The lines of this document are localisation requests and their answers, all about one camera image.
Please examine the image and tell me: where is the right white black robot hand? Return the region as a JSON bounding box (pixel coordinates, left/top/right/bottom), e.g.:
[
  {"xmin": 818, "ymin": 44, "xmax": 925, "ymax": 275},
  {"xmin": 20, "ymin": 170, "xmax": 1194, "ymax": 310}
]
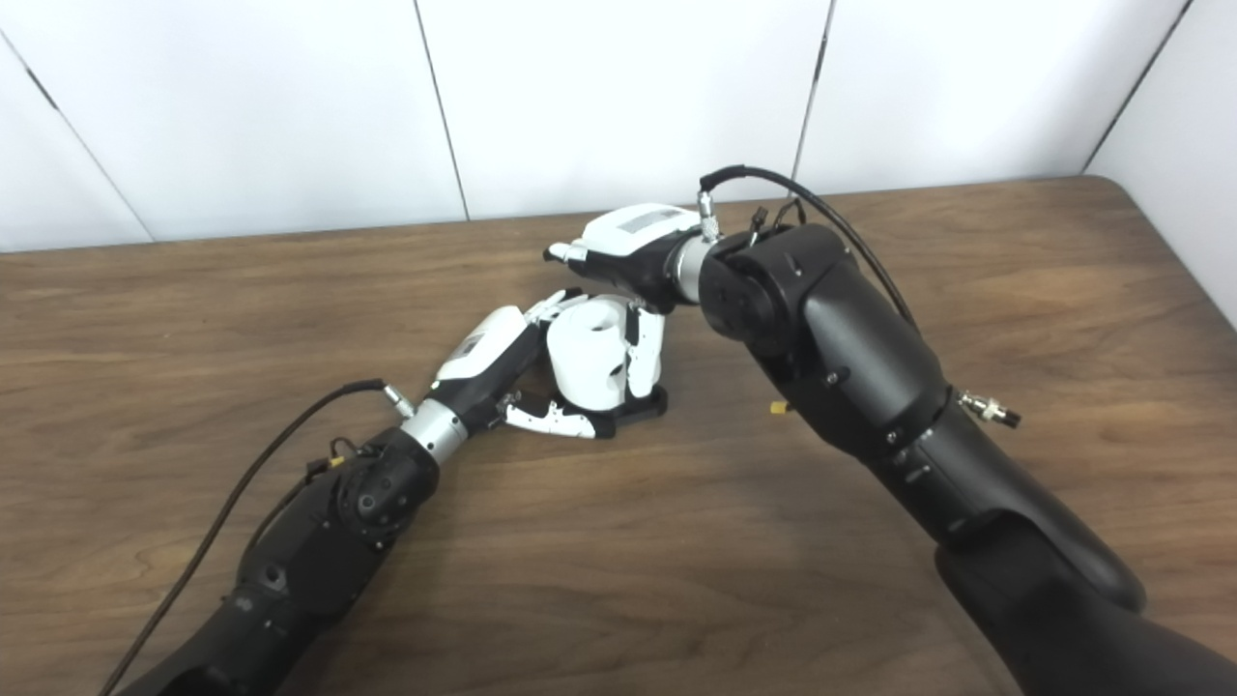
[{"xmin": 543, "ymin": 203, "xmax": 721, "ymax": 399}]

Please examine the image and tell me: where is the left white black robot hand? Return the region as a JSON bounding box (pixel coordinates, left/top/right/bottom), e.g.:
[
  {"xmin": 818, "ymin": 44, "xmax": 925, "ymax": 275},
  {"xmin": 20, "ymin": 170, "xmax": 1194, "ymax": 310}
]
[{"xmin": 399, "ymin": 288, "xmax": 619, "ymax": 465}]

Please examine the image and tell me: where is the round white holed piece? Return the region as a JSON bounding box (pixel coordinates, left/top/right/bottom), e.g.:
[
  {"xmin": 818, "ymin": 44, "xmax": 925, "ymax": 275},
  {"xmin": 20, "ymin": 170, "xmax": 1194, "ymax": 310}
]
[{"xmin": 546, "ymin": 295, "xmax": 644, "ymax": 412}]

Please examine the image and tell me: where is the black flanged holder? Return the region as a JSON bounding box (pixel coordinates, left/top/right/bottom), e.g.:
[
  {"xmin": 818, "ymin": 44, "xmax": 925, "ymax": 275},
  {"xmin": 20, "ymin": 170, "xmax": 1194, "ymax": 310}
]
[{"xmin": 604, "ymin": 385, "xmax": 670, "ymax": 431}]

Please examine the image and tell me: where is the thin black wire loop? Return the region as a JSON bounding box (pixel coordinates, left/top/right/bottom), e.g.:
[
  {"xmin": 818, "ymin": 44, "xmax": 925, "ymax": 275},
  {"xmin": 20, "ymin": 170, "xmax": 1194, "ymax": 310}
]
[{"xmin": 747, "ymin": 197, "xmax": 808, "ymax": 247}]

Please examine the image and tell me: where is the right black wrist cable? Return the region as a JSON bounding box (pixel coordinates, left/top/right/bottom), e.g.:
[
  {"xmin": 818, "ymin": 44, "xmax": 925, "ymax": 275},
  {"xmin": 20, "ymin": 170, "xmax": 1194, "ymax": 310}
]
[{"xmin": 699, "ymin": 165, "xmax": 1023, "ymax": 429}]

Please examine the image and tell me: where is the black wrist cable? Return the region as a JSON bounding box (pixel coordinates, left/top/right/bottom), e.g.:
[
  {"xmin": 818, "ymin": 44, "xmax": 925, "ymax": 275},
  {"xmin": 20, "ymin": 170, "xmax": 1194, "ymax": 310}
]
[
  {"xmin": 97, "ymin": 379, "xmax": 418, "ymax": 696},
  {"xmin": 699, "ymin": 165, "xmax": 1023, "ymax": 429}
]

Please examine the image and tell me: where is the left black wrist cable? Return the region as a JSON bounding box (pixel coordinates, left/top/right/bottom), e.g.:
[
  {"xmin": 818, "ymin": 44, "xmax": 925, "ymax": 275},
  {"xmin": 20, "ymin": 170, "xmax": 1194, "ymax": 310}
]
[{"xmin": 97, "ymin": 379, "xmax": 418, "ymax": 696}]

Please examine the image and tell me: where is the thin black wire yellow plug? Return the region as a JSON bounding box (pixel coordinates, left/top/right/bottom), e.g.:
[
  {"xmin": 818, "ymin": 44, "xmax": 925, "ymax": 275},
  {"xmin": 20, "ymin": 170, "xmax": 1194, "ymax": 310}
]
[{"xmin": 304, "ymin": 437, "xmax": 363, "ymax": 484}]

